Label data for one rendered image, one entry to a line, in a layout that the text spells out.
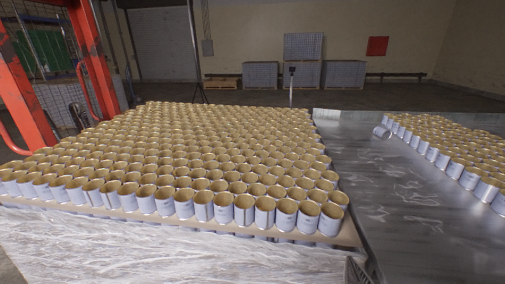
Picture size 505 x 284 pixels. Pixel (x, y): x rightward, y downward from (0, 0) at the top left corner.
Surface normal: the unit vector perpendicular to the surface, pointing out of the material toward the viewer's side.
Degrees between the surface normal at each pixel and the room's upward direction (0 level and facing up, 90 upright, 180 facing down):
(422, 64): 90
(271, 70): 92
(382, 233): 0
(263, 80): 88
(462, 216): 0
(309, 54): 90
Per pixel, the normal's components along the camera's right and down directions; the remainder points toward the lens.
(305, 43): -0.13, 0.40
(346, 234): 0.01, -0.92
